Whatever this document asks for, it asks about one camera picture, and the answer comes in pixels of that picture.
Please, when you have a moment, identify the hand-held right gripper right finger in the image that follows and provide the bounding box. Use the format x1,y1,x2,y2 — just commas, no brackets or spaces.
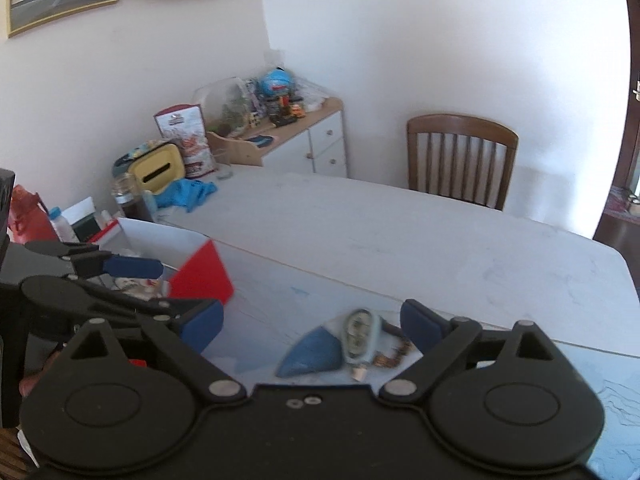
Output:
376,298,574,405

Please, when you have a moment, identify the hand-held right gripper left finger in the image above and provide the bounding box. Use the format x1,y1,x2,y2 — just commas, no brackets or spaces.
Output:
60,300,249,405

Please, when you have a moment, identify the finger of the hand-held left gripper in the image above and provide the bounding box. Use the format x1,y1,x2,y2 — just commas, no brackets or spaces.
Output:
21,275,221,334
25,240,165,281

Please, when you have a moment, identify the red and white cardboard box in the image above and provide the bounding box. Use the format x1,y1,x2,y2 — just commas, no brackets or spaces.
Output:
96,216,236,307

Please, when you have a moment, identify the dark green box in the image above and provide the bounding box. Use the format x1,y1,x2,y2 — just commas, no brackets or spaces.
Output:
74,214,115,245

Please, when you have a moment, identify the glass jar with dark liquid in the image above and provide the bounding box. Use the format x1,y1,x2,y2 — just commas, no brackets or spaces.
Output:
110,172,155,224

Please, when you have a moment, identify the white blue labelled bottle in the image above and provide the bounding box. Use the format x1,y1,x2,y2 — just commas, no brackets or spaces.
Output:
46,206,79,244

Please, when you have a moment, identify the green container with yellow lid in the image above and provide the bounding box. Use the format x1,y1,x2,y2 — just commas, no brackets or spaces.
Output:
112,141,187,196

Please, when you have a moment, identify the red and white snack bag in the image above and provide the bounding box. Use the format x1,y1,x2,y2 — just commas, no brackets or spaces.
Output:
153,103,218,179

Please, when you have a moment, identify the wooden desk organizer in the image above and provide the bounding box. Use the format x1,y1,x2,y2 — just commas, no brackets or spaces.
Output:
206,129,275,167

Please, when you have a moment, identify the brown slatted wooden chair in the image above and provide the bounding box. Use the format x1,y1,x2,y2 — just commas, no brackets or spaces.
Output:
405,113,520,212

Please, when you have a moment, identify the clear glass dome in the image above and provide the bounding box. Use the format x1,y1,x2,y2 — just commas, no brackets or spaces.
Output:
192,76,252,137

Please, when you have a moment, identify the white and wood sideboard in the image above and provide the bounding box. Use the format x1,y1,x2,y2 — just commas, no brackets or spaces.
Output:
206,96,349,179

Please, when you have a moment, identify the blue globe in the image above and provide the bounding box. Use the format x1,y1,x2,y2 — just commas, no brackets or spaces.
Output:
257,66,297,99

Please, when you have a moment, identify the patterned door rug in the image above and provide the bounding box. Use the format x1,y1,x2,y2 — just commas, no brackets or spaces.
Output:
606,186,640,217

